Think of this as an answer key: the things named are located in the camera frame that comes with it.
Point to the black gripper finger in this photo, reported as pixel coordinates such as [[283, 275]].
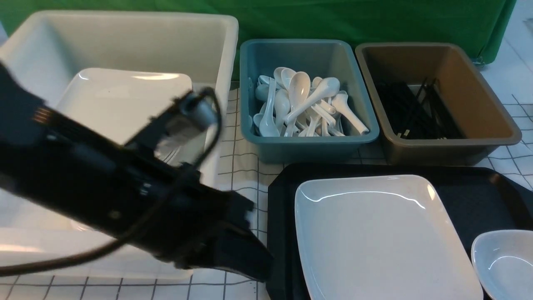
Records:
[[241, 254]]

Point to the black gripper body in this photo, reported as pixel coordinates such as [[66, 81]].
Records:
[[189, 216]]

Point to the white square rice plate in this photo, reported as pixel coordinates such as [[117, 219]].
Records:
[[380, 238]]

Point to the white ceramic soup spoon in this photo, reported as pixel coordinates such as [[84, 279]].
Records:
[[328, 87]]

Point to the black chopstick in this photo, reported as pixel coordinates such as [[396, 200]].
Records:
[[418, 124], [433, 103]]

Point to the white small bowl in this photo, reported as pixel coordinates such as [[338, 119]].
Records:
[[503, 261]]

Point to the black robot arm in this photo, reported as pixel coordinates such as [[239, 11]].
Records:
[[146, 193]]

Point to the stack of white square plates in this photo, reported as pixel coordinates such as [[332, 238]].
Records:
[[118, 103]]

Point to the white spoon left in bin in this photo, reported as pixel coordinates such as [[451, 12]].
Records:
[[267, 126]]

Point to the upright white spoon in bin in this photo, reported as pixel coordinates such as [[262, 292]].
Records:
[[298, 91]]

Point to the white spoon right in bin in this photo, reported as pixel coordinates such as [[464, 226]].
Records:
[[340, 103]]

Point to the large white plastic tub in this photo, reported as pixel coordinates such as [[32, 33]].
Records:
[[50, 48]]

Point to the teal plastic bin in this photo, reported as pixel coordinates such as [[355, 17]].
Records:
[[318, 58]]

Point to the pile of black chopsticks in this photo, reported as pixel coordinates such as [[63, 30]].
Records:
[[396, 98]]

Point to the black serving tray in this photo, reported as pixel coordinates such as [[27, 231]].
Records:
[[477, 199]]

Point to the brown plastic bin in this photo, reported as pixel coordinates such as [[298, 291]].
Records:
[[472, 103]]

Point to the green cloth backdrop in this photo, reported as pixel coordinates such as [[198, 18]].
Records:
[[476, 26]]

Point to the white checkered tablecloth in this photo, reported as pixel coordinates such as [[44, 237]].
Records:
[[510, 76]]

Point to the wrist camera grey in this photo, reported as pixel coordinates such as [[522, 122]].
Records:
[[185, 118]]

